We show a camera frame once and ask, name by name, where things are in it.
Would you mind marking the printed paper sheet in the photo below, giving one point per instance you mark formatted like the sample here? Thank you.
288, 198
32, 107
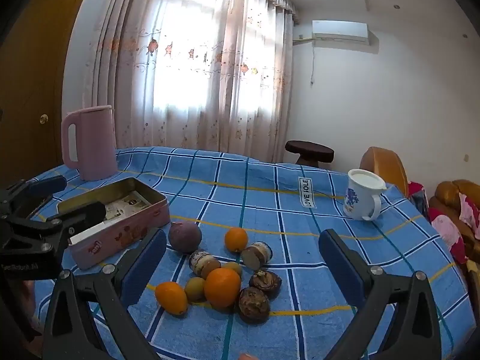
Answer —
125, 204

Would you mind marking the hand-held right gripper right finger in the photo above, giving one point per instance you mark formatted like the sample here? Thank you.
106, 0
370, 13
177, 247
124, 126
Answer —
341, 266

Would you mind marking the brass door knob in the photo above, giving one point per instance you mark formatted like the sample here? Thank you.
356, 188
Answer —
44, 119

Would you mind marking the oval orange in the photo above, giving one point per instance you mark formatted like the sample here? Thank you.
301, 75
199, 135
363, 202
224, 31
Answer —
170, 297

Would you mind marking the pink electric kettle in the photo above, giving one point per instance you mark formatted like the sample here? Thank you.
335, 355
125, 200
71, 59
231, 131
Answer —
95, 146

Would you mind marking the sheer floral curtain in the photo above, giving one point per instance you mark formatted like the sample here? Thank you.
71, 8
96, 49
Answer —
195, 63

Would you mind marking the wooden door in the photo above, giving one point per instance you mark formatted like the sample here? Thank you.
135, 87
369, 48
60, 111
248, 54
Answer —
30, 82

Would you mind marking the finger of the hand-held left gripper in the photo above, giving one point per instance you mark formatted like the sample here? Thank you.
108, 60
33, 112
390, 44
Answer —
84, 213
48, 186

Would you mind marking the white cloth label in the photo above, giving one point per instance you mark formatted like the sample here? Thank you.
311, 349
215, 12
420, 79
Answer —
308, 192

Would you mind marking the blue plaid tablecloth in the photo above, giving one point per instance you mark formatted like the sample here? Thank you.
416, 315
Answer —
262, 202

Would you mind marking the pink metal tin box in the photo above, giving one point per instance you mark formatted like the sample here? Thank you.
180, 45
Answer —
123, 232

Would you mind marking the white cup blue flowers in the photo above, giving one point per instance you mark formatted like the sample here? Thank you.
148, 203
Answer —
362, 197

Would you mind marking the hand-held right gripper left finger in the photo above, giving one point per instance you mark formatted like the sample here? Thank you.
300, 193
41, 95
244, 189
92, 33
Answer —
144, 266

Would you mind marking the round layered cake piece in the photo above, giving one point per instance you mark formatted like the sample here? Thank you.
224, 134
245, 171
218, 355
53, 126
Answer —
258, 255
197, 259

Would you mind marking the white air conditioner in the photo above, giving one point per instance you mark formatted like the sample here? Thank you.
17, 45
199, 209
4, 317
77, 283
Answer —
339, 30

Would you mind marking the small round orange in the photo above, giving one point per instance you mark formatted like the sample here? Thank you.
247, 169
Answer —
236, 239

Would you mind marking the chocolate muffin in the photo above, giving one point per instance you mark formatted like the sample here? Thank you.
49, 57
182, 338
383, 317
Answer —
254, 305
265, 279

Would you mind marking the large round orange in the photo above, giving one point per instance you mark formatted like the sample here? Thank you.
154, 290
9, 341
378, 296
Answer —
222, 288

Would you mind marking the dark round stool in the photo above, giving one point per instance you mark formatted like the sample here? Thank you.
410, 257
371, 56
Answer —
309, 151

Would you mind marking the brown leather sofa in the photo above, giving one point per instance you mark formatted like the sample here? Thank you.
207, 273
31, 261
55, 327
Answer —
450, 195

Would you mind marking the purple round fruit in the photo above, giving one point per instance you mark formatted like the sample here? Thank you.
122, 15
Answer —
185, 237

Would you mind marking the green kiwi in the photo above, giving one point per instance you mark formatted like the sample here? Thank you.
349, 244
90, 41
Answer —
195, 288
233, 268

